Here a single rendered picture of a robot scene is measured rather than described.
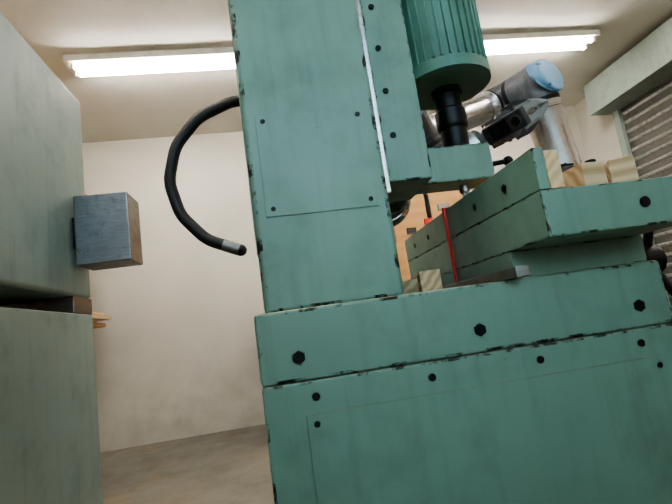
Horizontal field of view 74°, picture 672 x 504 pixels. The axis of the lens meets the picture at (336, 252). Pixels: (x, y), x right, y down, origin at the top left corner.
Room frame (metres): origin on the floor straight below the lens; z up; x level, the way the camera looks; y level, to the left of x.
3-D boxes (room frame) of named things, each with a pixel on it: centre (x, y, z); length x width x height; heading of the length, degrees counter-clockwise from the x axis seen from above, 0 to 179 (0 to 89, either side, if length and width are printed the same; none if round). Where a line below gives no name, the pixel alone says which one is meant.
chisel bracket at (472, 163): (0.84, -0.24, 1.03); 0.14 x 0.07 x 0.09; 98
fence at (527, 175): (0.83, -0.22, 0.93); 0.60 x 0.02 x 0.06; 8
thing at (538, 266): (0.85, -0.32, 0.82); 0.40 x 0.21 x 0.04; 8
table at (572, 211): (0.85, -0.37, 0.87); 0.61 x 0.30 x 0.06; 8
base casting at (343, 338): (0.82, -0.14, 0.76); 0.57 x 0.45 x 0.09; 98
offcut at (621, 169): (0.62, -0.42, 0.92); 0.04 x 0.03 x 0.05; 160
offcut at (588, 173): (0.59, -0.35, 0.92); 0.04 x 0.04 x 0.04; 11
